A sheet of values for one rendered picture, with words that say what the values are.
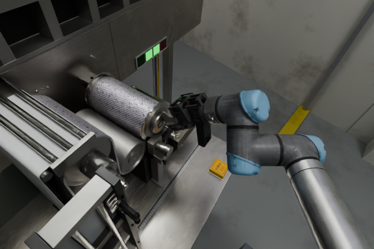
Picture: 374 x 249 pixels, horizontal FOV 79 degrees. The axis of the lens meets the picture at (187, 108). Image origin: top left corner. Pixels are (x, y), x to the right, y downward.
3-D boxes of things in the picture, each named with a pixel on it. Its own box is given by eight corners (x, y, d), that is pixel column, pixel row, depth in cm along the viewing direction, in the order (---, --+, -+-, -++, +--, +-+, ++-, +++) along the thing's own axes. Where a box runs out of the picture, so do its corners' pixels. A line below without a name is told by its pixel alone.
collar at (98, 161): (100, 189, 55) (94, 178, 50) (83, 177, 57) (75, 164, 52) (119, 169, 59) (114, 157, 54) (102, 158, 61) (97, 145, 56)
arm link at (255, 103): (255, 124, 47) (254, 84, 49) (213, 126, 55) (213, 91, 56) (272, 126, 53) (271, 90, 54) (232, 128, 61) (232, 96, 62)
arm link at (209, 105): (235, 111, 62) (222, 131, 57) (222, 113, 65) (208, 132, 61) (224, 89, 60) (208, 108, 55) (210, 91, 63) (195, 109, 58)
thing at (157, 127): (151, 129, 72) (163, 110, 74) (146, 127, 73) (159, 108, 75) (157, 136, 79) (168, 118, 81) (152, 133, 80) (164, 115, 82)
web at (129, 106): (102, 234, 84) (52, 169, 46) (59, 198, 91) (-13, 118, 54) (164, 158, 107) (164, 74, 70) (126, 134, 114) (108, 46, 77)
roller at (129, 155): (124, 179, 77) (119, 162, 68) (73, 143, 85) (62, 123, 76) (147, 154, 84) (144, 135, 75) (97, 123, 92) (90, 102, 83)
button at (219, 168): (222, 179, 102) (223, 177, 101) (208, 171, 105) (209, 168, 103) (229, 167, 107) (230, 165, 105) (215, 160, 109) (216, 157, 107)
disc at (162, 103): (143, 148, 79) (139, 121, 68) (142, 147, 79) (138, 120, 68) (168, 121, 87) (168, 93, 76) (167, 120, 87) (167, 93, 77)
